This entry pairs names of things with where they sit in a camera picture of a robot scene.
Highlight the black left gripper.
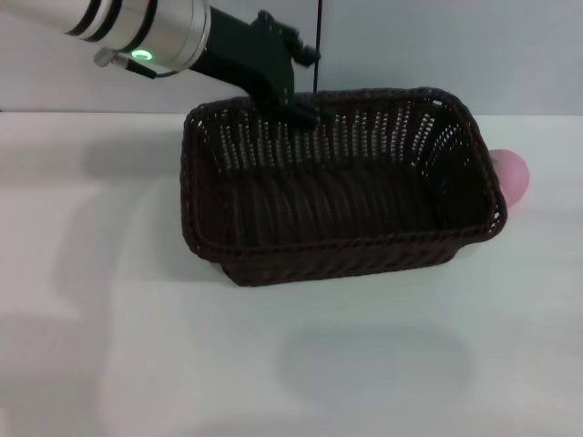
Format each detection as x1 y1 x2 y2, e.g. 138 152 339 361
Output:
188 5 323 129

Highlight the pink peach toy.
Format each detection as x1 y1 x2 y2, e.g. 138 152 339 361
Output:
489 147 532 208

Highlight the thin black vertical cable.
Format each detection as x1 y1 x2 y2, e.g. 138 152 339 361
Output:
312 0 326 94

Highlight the black woven plastic basket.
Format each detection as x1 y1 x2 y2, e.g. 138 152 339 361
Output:
181 86 508 289

